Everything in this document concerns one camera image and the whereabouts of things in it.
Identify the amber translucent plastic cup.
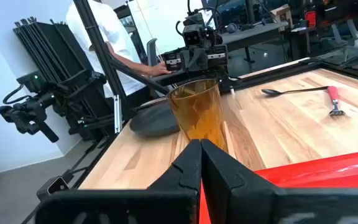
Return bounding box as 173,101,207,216
165,78,229,153

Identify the silver metal bracket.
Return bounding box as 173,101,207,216
113,95,124,134

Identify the brown cardboard box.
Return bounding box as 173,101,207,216
270,4,293,29

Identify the person's hand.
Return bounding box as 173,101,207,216
147,61,173,77

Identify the person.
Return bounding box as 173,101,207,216
65,0,155,98

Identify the person's forearm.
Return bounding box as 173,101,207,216
106,42,154,77

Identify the grey chair backrest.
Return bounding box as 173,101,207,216
147,37,158,67

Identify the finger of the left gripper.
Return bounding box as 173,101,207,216
193,48,209,72
180,49,196,73

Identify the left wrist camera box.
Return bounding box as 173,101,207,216
183,23,206,47

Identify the black equipment rack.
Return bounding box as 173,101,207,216
12,17,117,142

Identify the white board panel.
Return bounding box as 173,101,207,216
127,0,205,55

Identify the black background table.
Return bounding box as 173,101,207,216
219,21,291,63

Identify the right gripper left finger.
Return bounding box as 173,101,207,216
149,139,203,191

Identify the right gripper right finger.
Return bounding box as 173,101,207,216
201,138,280,191

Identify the red plastic tray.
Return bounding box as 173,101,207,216
199,148,358,224

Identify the fork with red handle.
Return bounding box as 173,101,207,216
326,86,346,118

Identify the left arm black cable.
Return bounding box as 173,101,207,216
175,0,224,35

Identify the black round plate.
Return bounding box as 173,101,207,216
129,99,181,138

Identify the red equipment case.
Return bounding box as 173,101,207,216
305,11,318,29

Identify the black diagonal bar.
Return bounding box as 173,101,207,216
109,57,171,94

